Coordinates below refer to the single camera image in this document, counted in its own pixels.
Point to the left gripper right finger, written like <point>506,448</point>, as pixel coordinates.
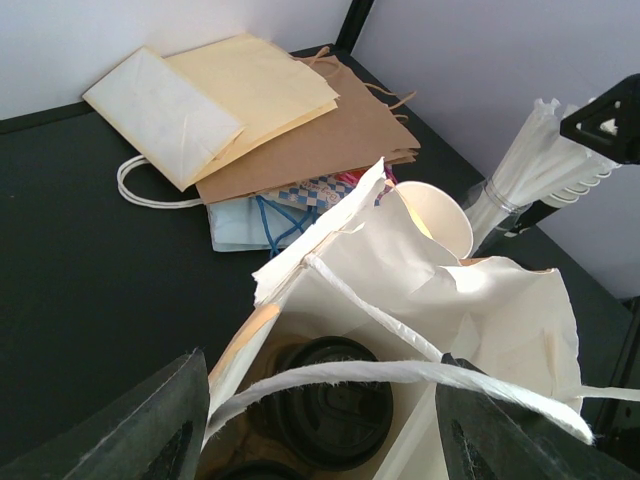
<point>485,438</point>

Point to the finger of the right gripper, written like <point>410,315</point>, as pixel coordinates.
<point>609,125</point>

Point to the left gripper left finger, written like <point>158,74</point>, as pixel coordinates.
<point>154,431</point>

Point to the black plastic cup lid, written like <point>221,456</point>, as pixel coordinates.
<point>259,470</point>

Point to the orange paper bag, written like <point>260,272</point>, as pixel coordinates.
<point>192,114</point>
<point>364,271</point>

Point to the white paper cup stack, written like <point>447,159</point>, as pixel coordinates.
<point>438,216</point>

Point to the brown kraft paper bag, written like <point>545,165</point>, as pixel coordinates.
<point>355,135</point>

